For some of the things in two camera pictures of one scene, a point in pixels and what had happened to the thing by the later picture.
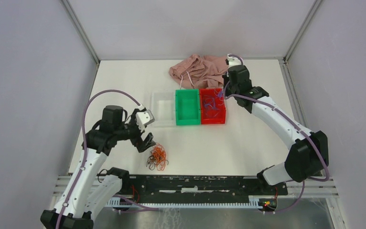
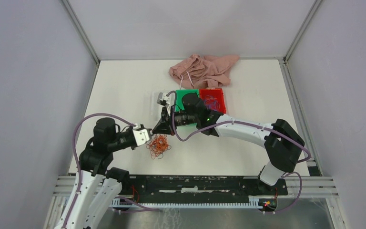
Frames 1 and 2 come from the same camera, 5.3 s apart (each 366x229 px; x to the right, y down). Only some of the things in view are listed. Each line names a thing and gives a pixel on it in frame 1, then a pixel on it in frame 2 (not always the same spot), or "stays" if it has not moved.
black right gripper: [226, 79] -> [166, 125]
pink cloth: [200, 72] stays
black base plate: [148, 187] stays
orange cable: [159, 157] -> [157, 145]
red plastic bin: [212, 106] stays
